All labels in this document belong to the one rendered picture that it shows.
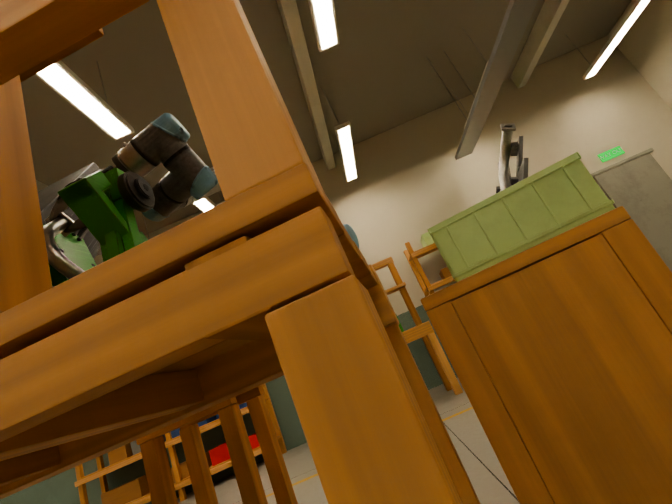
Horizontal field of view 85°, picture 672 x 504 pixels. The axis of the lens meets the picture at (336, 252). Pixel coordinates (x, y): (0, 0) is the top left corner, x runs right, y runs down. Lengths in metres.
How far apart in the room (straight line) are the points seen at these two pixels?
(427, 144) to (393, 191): 1.17
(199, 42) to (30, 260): 0.35
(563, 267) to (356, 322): 0.78
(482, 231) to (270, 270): 0.79
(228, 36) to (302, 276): 0.29
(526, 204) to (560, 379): 0.43
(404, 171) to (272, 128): 6.84
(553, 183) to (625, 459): 0.64
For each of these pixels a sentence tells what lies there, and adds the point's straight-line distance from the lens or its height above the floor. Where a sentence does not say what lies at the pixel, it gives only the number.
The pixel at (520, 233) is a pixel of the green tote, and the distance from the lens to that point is 1.06.
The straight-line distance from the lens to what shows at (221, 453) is 6.39.
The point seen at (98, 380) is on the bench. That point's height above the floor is 0.77.
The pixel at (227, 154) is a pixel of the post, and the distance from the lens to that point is 0.41.
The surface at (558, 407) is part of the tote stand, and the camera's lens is 1.04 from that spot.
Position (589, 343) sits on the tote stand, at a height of 0.54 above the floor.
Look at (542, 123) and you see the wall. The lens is 8.23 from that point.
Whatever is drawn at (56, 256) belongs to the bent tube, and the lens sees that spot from 0.93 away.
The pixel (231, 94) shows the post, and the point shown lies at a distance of 0.44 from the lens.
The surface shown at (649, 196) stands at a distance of 8.18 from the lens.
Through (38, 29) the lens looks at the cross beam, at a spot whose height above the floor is 1.18.
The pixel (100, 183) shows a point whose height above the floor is 1.12.
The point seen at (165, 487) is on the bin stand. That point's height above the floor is 0.59.
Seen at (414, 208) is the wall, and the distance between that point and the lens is 6.89.
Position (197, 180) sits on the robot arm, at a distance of 0.93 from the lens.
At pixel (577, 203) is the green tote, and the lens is 1.10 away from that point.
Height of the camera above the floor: 0.68
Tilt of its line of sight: 18 degrees up
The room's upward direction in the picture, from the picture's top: 23 degrees counter-clockwise
